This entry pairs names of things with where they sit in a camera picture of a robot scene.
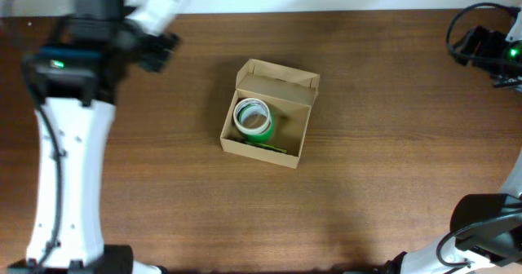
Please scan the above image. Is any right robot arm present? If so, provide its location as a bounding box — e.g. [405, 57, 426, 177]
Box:
[372, 4, 521, 274]

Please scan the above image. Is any cardboard box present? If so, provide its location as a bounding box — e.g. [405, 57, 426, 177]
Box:
[219, 59, 320, 169]

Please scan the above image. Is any white masking tape roll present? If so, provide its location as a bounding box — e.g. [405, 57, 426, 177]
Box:
[232, 98, 272, 135]

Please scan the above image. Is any green tape roll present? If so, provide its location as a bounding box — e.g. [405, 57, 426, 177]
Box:
[243, 115, 273, 142]

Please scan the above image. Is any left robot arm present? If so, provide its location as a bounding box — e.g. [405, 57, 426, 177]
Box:
[7, 0, 185, 273]

